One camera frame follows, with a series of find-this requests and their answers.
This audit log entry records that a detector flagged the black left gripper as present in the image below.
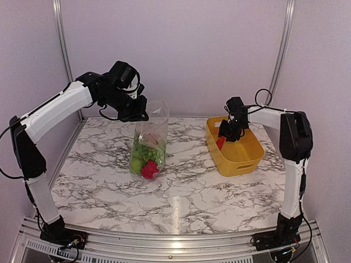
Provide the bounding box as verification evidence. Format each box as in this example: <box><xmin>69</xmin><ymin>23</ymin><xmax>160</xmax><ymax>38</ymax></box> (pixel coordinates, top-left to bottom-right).
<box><xmin>100</xmin><ymin>87</ymin><xmax>148</xmax><ymax>122</ymax></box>

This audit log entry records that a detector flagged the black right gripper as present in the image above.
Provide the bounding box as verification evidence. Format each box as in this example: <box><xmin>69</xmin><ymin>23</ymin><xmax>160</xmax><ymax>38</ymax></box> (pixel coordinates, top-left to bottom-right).
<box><xmin>218</xmin><ymin>118</ymin><xmax>247</xmax><ymax>142</ymax></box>

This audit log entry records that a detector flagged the red toy chili pepper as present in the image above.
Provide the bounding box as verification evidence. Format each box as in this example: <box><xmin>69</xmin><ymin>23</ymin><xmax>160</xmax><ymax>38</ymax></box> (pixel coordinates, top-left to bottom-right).
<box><xmin>216</xmin><ymin>136</ymin><xmax>226</xmax><ymax>151</ymax></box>

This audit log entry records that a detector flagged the dark green toy broccoli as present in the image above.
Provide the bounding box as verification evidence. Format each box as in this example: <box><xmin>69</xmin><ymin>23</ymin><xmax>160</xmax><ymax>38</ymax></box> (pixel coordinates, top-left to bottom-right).
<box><xmin>131</xmin><ymin>133</ymin><xmax>166</xmax><ymax>165</ymax></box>

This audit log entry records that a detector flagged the clear zip top bag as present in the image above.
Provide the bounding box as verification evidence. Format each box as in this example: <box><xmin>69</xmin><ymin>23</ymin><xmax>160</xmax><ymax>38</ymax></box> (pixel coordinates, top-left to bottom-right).
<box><xmin>129</xmin><ymin>100</ymin><xmax>169</xmax><ymax>180</ymax></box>

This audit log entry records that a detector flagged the light green toy cabbage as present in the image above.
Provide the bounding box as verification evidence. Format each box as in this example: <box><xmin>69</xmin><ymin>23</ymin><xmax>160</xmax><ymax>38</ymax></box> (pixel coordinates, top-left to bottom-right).
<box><xmin>130</xmin><ymin>158</ymin><xmax>144</xmax><ymax>174</ymax></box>

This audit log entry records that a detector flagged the red toy tomato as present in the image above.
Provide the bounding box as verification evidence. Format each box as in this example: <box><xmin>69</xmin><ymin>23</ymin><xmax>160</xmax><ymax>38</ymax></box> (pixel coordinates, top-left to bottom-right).
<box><xmin>140</xmin><ymin>160</ymin><xmax>160</xmax><ymax>180</ymax></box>

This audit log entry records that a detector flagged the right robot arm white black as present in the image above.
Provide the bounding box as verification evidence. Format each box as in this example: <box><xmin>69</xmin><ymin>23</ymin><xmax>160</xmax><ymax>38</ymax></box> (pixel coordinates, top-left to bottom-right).
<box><xmin>219</xmin><ymin>105</ymin><xmax>313</xmax><ymax>245</ymax></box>

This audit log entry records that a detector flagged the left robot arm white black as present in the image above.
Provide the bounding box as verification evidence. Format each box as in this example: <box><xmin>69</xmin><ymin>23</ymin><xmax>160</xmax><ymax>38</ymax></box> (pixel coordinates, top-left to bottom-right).
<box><xmin>10</xmin><ymin>67</ymin><xmax>149</xmax><ymax>244</ymax></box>

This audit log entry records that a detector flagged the yellow plastic basket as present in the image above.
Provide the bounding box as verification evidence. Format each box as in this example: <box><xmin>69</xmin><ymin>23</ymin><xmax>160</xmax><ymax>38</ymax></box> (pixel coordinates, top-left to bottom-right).
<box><xmin>206</xmin><ymin>116</ymin><xmax>265</xmax><ymax>177</ymax></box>

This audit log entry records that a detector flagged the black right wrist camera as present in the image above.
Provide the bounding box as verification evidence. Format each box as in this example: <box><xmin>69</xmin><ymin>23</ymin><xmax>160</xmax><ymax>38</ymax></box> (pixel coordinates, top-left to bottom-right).
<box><xmin>225</xmin><ymin>96</ymin><xmax>245</xmax><ymax>115</ymax></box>

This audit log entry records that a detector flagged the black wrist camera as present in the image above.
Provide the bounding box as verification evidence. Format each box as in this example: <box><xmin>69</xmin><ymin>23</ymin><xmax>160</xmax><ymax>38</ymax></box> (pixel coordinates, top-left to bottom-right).
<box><xmin>225</xmin><ymin>96</ymin><xmax>245</xmax><ymax>115</ymax></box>
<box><xmin>108</xmin><ymin>61</ymin><xmax>140</xmax><ymax>89</ymax></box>

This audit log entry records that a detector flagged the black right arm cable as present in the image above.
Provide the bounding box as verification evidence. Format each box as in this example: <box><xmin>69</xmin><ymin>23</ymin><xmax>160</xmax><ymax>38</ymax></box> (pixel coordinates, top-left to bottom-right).
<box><xmin>225</xmin><ymin>88</ymin><xmax>313</xmax><ymax>247</ymax></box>

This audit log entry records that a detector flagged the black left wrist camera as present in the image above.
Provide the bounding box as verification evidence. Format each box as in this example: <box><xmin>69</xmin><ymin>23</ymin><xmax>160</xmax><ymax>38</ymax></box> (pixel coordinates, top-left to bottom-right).
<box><xmin>108</xmin><ymin>61</ymin><xmax>140</xmax><ymax>89</ymax></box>

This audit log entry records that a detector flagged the right aluminium frame post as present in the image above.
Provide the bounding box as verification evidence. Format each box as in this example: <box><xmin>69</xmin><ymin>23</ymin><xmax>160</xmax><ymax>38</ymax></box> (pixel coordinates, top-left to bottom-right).
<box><xmin>264</xmin><ymin>0</ymin><xmax>296</xmax><ymax>106</ymax></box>

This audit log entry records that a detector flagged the aluminium frame post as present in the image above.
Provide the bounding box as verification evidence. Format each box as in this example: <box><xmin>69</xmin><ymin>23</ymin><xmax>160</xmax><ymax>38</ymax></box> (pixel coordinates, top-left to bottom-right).
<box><xmin>264</xmin><ymin>0</ymin><xmax>296</xmax><ymax>106</ymax></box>
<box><xmin>52</xmin><ymin>0</ymin><xmax>84</xmax><ymax>122</ymax></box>

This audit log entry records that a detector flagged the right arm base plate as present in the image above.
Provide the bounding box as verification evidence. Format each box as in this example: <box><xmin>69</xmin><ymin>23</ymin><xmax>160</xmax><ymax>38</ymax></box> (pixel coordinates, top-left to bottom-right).
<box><xmin>250</xmin><ymin>231</ymin><xmax>301</xmax><ymax>251</ymax></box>

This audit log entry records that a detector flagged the front aluminium rail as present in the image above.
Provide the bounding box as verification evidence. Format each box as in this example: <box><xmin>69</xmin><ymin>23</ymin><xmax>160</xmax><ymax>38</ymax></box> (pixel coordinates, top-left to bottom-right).
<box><xmin>10</xmin><ymin>216</ymin><xmax>330</xmax><ymax>263</ymax></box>

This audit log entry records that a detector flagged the left aluminium frame post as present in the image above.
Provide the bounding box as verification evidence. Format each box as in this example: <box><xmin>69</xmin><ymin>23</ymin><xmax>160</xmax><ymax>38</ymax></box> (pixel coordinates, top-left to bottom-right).
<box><xmin>52</xmin><ymin>0</ymin><xmax>84</xmax><ymax>122</ymax></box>

